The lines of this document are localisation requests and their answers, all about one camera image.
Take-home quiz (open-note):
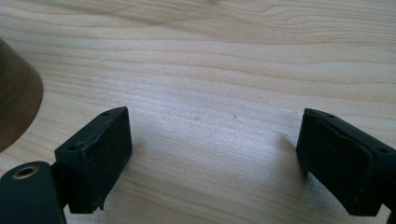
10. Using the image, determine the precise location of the gold cup with silver inside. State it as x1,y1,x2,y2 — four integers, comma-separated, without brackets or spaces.
0,36,44,154

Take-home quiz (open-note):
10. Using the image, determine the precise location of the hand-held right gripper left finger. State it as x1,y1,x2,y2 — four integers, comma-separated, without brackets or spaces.
54,105,134,215

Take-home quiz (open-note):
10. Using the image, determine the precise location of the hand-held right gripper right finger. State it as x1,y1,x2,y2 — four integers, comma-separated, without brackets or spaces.
295,107,396,217

